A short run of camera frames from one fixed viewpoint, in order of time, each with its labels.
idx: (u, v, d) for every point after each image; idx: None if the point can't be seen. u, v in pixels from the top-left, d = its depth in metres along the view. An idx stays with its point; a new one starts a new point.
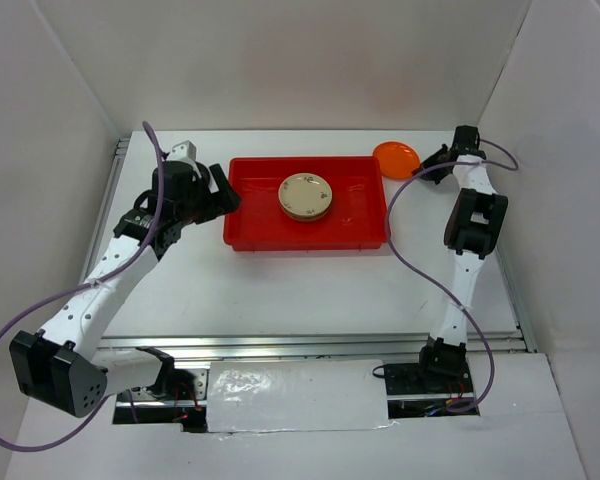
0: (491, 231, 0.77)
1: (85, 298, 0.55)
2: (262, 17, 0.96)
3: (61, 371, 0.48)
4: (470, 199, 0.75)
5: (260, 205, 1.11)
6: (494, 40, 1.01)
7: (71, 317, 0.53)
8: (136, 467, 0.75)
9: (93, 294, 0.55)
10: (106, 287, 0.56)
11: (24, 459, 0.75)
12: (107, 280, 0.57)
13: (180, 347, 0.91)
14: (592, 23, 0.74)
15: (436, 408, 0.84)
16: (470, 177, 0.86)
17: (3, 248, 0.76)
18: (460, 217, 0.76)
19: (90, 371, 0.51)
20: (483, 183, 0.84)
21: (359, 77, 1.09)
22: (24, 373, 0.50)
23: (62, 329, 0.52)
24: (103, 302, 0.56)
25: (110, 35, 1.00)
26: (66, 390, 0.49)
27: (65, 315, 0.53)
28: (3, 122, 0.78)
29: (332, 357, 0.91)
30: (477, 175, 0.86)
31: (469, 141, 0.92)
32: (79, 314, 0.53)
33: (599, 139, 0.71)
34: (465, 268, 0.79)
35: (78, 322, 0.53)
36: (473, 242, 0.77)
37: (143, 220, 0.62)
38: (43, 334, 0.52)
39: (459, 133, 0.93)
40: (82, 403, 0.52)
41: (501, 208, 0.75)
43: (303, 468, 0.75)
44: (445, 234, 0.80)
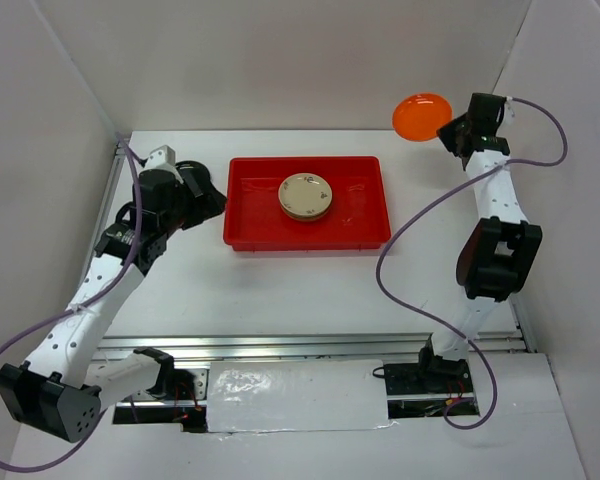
0: (519, 269, 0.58)
1: (68, 326, 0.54)
2: (262, 17, 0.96)
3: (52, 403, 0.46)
4: (493, 232, 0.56)
5: (260, 206, 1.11)
6: (494, 40, 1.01)
7: (56, 347, 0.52)
8: (137, 467, 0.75)
9: (77, 321, 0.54)
10: (90, 312, 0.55)
11: (26, 458, 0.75)
12: (90, 305, 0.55)
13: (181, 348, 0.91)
14: (592, 24, 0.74)
15: (436, 408, 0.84)
16: (490, 193, 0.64)
17: (3, 250, 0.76)
18: (480, 255, 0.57)
19: (83, 398, 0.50)
20: (509, 204, 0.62)
21: (360, 78, 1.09)
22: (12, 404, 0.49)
23: (48, 359, 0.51)
24: (89, 328, 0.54)
25: (110, 36, 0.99)
26: (59, 419, 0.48)
27: (50, 344, 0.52)
28: (4, 124, 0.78)
29: (332, 357, 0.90)
30: (499, 190, 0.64)
31: (488, 117, 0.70)
32: (64, 343, 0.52)
33: (599, 139, 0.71)
34: (476, 308, 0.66)
35: (64, 352, 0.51)
36: (496, 284, 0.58)
37: (126, 235, 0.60)
38: (28, 365, 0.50)
39: (476, 106, 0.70)
40: (76, 427, 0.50)
41: (533, 242, 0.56)
43: (302, 467, 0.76)
44: (460, 271, 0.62)
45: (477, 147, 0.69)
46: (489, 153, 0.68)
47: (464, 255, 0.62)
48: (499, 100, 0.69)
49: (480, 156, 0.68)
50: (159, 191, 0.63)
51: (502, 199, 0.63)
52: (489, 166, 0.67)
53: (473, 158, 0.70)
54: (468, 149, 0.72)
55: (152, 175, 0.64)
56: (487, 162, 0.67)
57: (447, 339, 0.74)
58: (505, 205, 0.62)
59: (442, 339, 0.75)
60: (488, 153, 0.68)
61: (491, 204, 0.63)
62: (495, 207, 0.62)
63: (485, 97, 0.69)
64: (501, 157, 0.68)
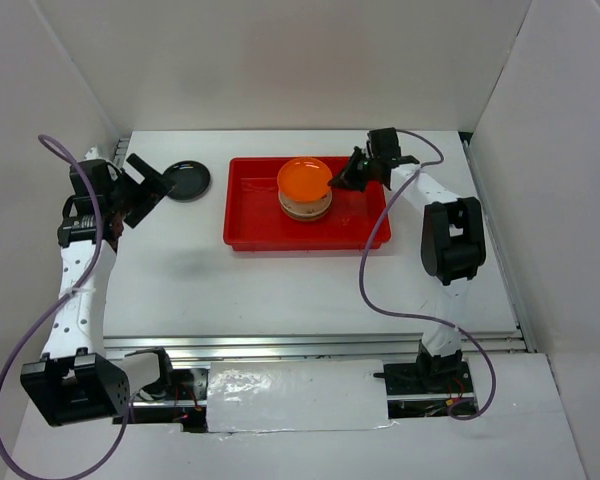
0: (476, 241, 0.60)
1: (71, 308, 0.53)
2: (262, 17, 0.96)
3: (88, 373, 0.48)
4: (441, 213, 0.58)
5: (260, 205, 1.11)
6: (494, 41, 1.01)
7: (68, 329, 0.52)
8: (138, 467, 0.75)
9: (77, 302, 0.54)
10: (85, 291, 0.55)
11: (26, 459, 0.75)
12: (83, 284, 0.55)
13: (181, 347, 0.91)
14: (592, 24, 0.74)
15: (436, 408, 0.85)
16: (420, 189, 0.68)
17: (3, 250, 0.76)
18: (441, 240, 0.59)
19: (111, 368, 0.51)
20: (440, 190, 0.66)
21: (360, 78, 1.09)
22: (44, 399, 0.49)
23: (66, 343, 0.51)
24: (90, 304, 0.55)
25: (110, 36, 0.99)
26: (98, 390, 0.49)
27: (61, 330, 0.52)
28: (4, 123, 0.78)
29: (332, 357, 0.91)
30: (427, 183, 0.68)
31: (390, 145, 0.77)
32: (75, 323, 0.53)
33: None
34: (454, 293, 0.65)
35: (80, 329, 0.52)
36: (465, 263, 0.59)
37: (83, 221, 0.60)
38: (50, 355, 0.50)
39: (376, 140, 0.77)
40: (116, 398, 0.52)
41: (476, 209, 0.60)
43: (303, 467, 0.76)
44: (428, 264, 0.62)
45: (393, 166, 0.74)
46: (406, 166, 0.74)
47: (426, 248, 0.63)
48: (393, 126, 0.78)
49: (400, 170, 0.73)
50: (96, 176, 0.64)
51: (432, 189, 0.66)
52: (410, 173, 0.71)
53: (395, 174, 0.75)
54: (385, 174, 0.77)
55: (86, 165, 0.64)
56: (406, 171, 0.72)
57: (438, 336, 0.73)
58: (437, 192, 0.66)
59: (434, 338, 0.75)
60: (404, 166, 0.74)
61: (426, 196, 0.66)
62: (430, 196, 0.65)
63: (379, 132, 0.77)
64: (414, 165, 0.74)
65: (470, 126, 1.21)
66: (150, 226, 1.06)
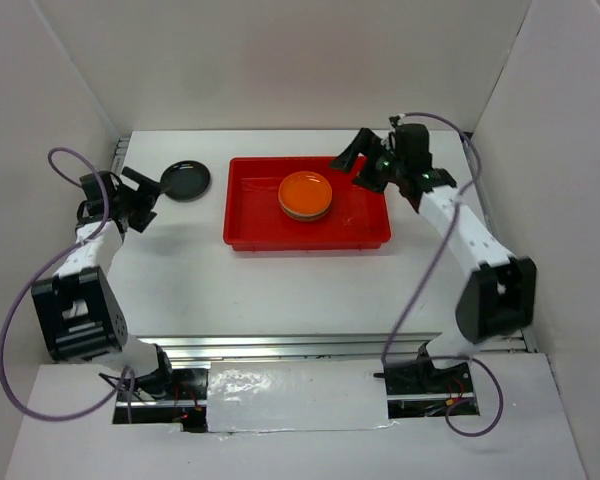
0: (524, 305, 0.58)
1: (81, 249, 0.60)
2: (262, 17, 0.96)
3: (92, 282, 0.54)
4: (493, 283, 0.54)
5: (260, 205, 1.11)
6: (494, 41, 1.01)
7: (76, 260, 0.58)
8: (137, 467, 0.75)
9: (87, 247, 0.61)
10: (96, 241, 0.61)
11: (25, 460, 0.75)
12: (95, 237, 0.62)
13: (181, 347, 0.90)
14: (592, 24, 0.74)
15: (436, 409, 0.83)
16: (463, 235, 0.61)
17: (4, 249, 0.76)
18: (486, 310, 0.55)
19: (112, 294, 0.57)
20: (487, 242, 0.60)
21: (359, 78, 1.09)
22: (49, 313, 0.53)
23: (72, 267, 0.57)
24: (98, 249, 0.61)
25: (110, 36, 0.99)
26: (97, 308, 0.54)
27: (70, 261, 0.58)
28: (4, 124, 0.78)
29: (332, 357, 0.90)
30: (471, 229, 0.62)
31: (423, 155, 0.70)
32: (82, 257, 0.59)
33: None
34: None
35: (85, 260, 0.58)
36: (504, 327, 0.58)
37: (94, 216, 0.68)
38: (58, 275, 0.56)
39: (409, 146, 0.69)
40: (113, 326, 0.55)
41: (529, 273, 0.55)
43: (303, 466, 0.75)
44: (462, 322, 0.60)
45: (426, 191, 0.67)
46: (440, 191, 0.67)
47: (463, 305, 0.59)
48: (425, 129, 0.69)
49: (434, 197, 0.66)
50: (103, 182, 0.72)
51: (478, 237, 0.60)
52: (447, 206, 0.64)
53: (425, 198, 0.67)
54: (412, 192, 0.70)
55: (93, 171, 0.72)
56: (442, 200, 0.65)
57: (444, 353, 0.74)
58: (484, 244, 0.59)
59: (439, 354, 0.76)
60: (438, 192, 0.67)
61: (470, 248, 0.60)
62: (476, 250, 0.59)
63: (415, 138, 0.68)
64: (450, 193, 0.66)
65: (470, 126, 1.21)
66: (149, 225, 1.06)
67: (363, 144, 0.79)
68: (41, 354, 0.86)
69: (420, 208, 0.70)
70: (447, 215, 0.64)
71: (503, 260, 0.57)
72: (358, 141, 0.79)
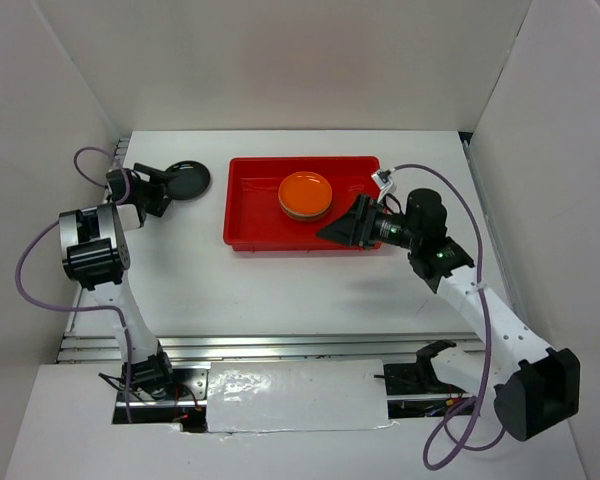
0: (570, 400, 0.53)
1: None
2: (262, 17, 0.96)
3: (109, 209, 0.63)
4: (538, 383, 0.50)
5: (260, 205, 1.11)
6: (494, 41, 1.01)
7: None
8: (136, 468, 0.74)
9: None
10: None
11: (25, 460, 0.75)
12: None
13: (172, 347, 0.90)
14: (592, 24, 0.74)
15: (436, 408, 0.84)
16: (497, 328, 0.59)
17: (4, 249, 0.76)
18: (534, 410, 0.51)
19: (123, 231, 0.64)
20: (522, 333, 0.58)
21: (359, 78, 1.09)
22: (68, 231, 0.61)
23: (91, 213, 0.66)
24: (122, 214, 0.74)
25: (110, 36, 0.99)
26: (108, 227, 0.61)
27: None
28: (4, 123, 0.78)
29: (332, 358, 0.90)
30: (503, 320, 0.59)
31: (438, 230, 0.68)
32: None
33: None
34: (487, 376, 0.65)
35: None
36: (551, 421, 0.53)
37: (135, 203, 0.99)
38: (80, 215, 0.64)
39: (425, 220, 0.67)
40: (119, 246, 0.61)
41: (573, 369, 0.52)
43: (303, 466, 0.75)
44: (505, 419, 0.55)
45: (445, 272, 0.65)
46: (459, 274, 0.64)
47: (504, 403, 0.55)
48: (442, 208, 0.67)
49: (453, 283, 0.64)
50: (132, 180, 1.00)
51: (511, 330, 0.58)
52: (471, 291, 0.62)
53: (445, 283, 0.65)
54: (428, 271, 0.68)
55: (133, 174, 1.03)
56: (466, 286, 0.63)
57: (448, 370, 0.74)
58: (519, 337, 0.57)
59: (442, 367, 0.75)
60: (458, 274, 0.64)
61: (504, 342, 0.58)
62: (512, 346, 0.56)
63: (431, 215, 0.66)
64: (471, 275, 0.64)
65: (470, 126, 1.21)
66: (149, 225, 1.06)
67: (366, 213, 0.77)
68: (41, 354, 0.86)
69: (437, 287, 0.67)
70: (471, 300, 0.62)
71: (543, 355, 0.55)
72: (361, 210, 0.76)
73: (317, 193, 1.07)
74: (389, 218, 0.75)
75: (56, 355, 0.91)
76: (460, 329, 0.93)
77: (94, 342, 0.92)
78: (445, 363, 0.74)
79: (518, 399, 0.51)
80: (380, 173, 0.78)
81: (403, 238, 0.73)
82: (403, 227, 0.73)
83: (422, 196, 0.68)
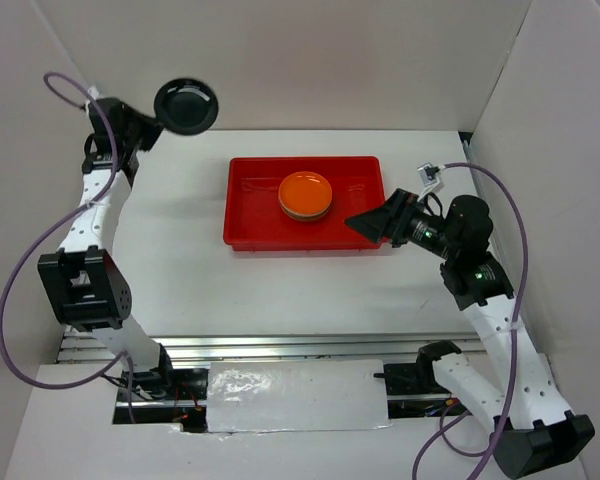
0: (568, 456, 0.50)
1: (87, 216, 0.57)
2: (262, 16, 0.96)
3: (99, 267, 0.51)
4: (544, 445, 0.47)
5: (260, 205, 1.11)
6: (494, 41, 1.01)
7: (81, 232, 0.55)
8: (136, 468, 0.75)
9: (93, 212, 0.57)
10: (102, 205, 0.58)
11: (25, 461, 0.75)
12: (100, 199, 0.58)
13: (194, 348, 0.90)
14: (592, 23, 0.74)
15: (436, 408, 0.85)
16: (520, 377, 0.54)
17: (4, 249, 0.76)
18: (530, 463, 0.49)
19: (116, 271, 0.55)
20: (545, 389, 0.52)
21: (359, 77, 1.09)
22: (54, 286, 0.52)
23: (79, 241, 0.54)
24: (105, 216, 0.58)
25: (111, 36, 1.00)
26: (104, 289, 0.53)
27: (76, 232, 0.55)
28: (4, 124, 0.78)
29: (332, 357, 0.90)
30: (529, 372, 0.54)
31: (479, 246, 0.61)
32: (88, 228, 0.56)
33: None
34: (481, 399, 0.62)
35: (92, 233, 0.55)
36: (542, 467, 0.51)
37: (104, 157, 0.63)
38: (64, 250, 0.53)
39: (467, 232, 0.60)
40: (120, 303, 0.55)
41: (586, 436, 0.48)
43: (304, 467, 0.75)
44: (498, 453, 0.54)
45: (479, 299, 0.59)
46: (494, 305, 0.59)
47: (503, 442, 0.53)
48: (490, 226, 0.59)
49: (487, 313, 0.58)
50: None
51: (534, 385, 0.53)
52: (502, 330, 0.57)
53: (475, 309, 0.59)
54: (460, 287, 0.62)
55: None
56: (497, 320, 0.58)
57: (446, 373, 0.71)
58: (540, 392, 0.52)
59: (441, 368, 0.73)
60: (493, 304, 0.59)
61: (522, 392, 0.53)
62: (530, 401, 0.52)
63: (476, 228, 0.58)
64: (508, 310, 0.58)
65: (470, 126, 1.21)
66: (149, 225, 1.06)
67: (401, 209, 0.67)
68: (40, 354, 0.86)
69: (465, 307, 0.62)
70: (500, 339, 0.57)
71: (561, 418, 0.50)
72: (396, 206, 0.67)
73: (318, 193, 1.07)
74: (427, 219, 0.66)
75: (56, 355, 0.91)
76: (461, 329, 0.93)
77: (95, 342, 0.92)
78: (447, 371, 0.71)
79: (521, 453, 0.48)
80: (428, 166, 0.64)
81: (437, 246, 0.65)
82: (440, 233, 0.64)
83: (466, 203, 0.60)
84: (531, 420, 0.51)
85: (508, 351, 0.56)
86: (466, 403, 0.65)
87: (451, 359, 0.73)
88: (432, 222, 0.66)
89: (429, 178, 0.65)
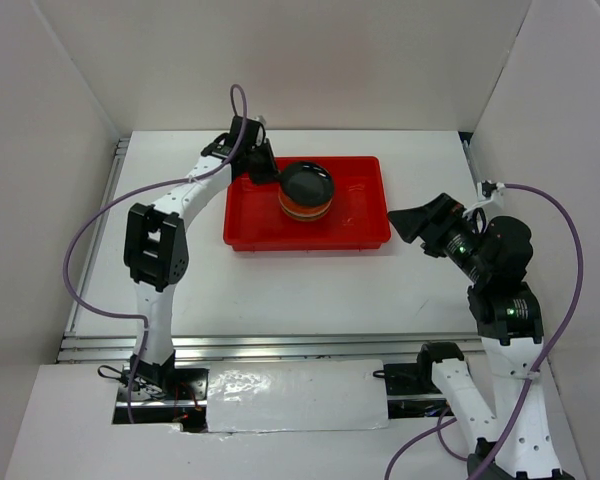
0: None
1: (184, 188, 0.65)
2: (262, 16, 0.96)
3: (173, 231, 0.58)
4: None
5: (261, 205, 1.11)
6: (495, 41, 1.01)
7: (174, 199, 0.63)
8: (135, 468, 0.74)
9: (190, 187, 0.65)
10: (200, 184, 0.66)
11: (23, 460, 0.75)
12: (201, 179, 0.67)
13: (204, 348, 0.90)
14: (593, 23, 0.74)
15: (436, 408, 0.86)
16: (519, 425, 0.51)
17: (3, 248, 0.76)
18: None
19: (183, 241, 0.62)
20: (539, 444, 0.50)
21: (359, 77, 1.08)
22: (132, 230, 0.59)
23: (169, 205, 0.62)
24: (197, 194, 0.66)
25: (111, 35, 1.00)
26: (166, 251, 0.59)
27: (169, 197, 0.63)
28: (3, 123, 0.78)
29: (332, 357, 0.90)
30: (529, 423, 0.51)
31: (514, 274, 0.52)
32: (180, 198, 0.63)
33: None
34: (469, 417, 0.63)
35: (180, 203, 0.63)
36: None
37: (224, 149, 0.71)
38: (154, 206, 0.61)
39: (500, 255, 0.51)
40: (173, 268, 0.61)
41: None
43: (304, 467, 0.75)
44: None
45: (502, 337, 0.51)
46: (516, 348, 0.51)
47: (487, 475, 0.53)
48: (531, 252, 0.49)
49: (506, 355, 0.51)
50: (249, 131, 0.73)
51: (532, 437, 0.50)
52: (516, 376, 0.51)
53: (494, 343, 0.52)
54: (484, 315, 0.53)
55: (250, 131, 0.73)
56: (512, 363, 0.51)
57: (444, 375, 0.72)
58: (535, 445, 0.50)
59: (441, 369, 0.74)
60: (516, 347, 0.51)
61: (516, 441, 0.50)
62: (521, 451, 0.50)
63: (511, 253, 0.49)
64: (531, 356, 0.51)
65: (470, 126, 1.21)
66: None
67: (441, 215, 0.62)
68: (40, 354, 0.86)
69: (484, 335, 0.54)
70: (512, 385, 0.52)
71: (545, 475, 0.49)
72: (436, 210, 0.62)
73: None
74: (466, 233, 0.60)
75: (56, 355, 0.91)
76: (460, 329, 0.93)
77: (94, 342, 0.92)
78: (445, 375, 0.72)
79: None
80: (486, 181, 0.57)
81: (467, 264, 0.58)
82: (474, 251, 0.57)
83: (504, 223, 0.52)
84: (515, 469, 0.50)
85: (515, 396, 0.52)
86: (455, 411, 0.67)
87: (456, 364, 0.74)
88: (468, 238, 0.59)
89: (483, 194, 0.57)
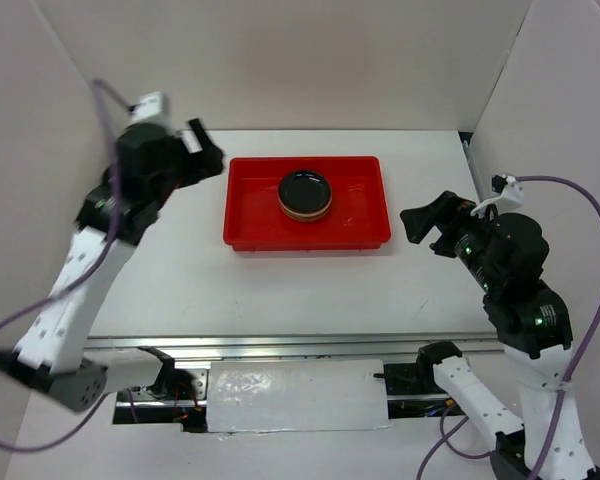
0: None
1: (55, 310, 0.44)
2: (263, 16, 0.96)
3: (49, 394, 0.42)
4: None
5: (261, 205, 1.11)
6: (494, 41, 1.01)
7: (43, 335, 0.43)
8: (135, 468, 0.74)
9: (61, 309, 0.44)
10: (75, 299, 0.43)
11: (23, 460, 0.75)
12: (75, 289, 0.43)
13: (204, 348, 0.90)
14: (592, 23, 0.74)
15: (436, 408, 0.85)
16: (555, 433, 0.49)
17: (3, 248, 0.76)
18: None
19: (75, 376, 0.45)
20: (575, 449, 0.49)
21: (359, 77, 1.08)
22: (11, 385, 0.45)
23: (37, 348, 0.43)
24: (77, 314, 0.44)
25: (111, 35, 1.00)
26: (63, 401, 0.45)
27: (37, 332, 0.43)
28: (3, 123, 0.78)
29: (332, 357, 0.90)
30: (564, 430, 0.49)
31: (530, 276, 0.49)
32: (51, 331, 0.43)
33: None
34: (483, 412, 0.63)
35: (52, 340, 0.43)
36: None
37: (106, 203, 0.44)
38: (18, 354, 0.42)
39: (514, 256, 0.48)
40: (82, 401, 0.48)
41: None
43: (304, 467, 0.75)
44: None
45: (530, 348, 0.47)
46: (546, 358, 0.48)
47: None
48: (545, 251, 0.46)
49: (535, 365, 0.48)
50: (146, 149, 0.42)
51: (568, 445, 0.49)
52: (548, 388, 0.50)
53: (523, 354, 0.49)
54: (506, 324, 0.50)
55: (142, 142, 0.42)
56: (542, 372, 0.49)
57: (447, 374, 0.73)
58: (570, 451, 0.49)
59: (445, 365, 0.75)
60: (546, 356, 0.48)
61: (554, 452, 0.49)
62: (559, 461, 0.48)
63: (525, 254, 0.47)
64: (561, 364, 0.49)
65: (470, 126, 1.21)
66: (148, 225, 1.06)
67: (447, 214, 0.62)
68: None
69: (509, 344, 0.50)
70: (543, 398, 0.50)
71: None
72: (440, 210, 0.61)
73: None
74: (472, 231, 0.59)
75: None
76: (460, 329, 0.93)
77: (92, 341, 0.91)
78: (447, 375, 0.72)
79: None
80: (496, 174, 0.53)
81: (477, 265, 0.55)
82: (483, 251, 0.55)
83: (512, 222, 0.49)
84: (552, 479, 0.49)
85: (548, 409, 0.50)
86: (463, 407, 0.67)
87: (453, 360, 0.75)
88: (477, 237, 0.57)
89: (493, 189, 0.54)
